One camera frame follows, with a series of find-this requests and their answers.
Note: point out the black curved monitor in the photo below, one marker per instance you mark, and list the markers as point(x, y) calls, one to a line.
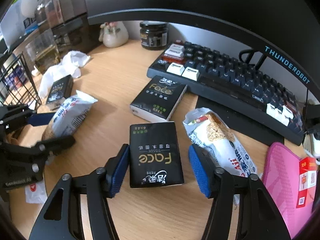
point(287, 31)

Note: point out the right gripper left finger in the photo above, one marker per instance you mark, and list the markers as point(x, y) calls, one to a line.
point(60, 217)

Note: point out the crumpled white tissue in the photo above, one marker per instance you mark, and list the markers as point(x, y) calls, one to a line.
point(70, 65)

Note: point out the dark mechanical keyboard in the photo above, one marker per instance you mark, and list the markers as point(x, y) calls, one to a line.
point(233, 84)

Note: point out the smoky acrylic organizer box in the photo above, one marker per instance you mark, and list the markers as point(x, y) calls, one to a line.
point(67, 19)

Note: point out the white sachet red logo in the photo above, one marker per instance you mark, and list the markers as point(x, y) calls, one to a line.
point(36, 193)

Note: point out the pink mouse mat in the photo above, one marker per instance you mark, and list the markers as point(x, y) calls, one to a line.
point(281, 178)

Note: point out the red cigarette pack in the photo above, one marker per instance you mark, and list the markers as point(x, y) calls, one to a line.
point(307, 181)

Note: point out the clear plastic cup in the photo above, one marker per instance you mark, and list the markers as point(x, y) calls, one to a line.
point(43, 51)

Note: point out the small ceramic vase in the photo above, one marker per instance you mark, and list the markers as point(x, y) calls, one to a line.
point(113, 34)

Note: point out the cereal bar snack packet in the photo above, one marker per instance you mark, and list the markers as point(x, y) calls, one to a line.
point(67, 119)
point(208, 131)

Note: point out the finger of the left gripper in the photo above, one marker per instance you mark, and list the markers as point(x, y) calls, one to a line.
point(40, 119)
point(56, 145)

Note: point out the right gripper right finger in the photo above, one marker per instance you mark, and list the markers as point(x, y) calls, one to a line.
point(259, 217)

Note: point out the black wire basket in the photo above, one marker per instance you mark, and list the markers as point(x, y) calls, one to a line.
point(17, 85)

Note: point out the dark glass jar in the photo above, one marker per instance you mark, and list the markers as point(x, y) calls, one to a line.
point(154, 35)

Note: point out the black Face tissue pack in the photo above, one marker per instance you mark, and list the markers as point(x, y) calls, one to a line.
point(155, 159)
point(59, 92)
point(158, 99)

